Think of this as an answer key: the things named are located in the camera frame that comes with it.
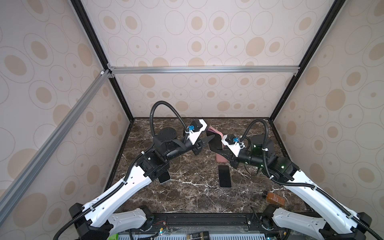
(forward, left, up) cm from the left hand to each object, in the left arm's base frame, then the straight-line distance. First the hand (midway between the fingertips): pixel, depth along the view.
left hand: (215, 133), depth 56 cm
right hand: (0, -3, -12) cm, 12 cm away
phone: (-2, +26, -41) cm, 48 cm away
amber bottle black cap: (-14, -35, -38) cm, 53 cm away
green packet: (-30, +45, -39) cm, 67 cm away
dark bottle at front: (-30, +5, -38) cm, 48 cm away
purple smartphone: (-2, -10, -41) cm, 42 cm away
